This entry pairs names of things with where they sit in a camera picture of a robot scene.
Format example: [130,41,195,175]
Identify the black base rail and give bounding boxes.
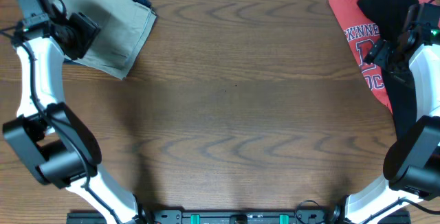
[66,208,411,224]

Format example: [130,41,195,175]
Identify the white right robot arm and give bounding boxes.
[326,2,439,223]

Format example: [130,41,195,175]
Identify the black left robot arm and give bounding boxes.
[2,0,154,223]

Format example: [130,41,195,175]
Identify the khaki shorts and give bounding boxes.
[54,0,158,80]

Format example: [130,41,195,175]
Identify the black garment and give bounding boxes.
[357,0,419,139]

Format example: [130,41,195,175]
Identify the red printed t-shirt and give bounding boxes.
[328,0,439,117]

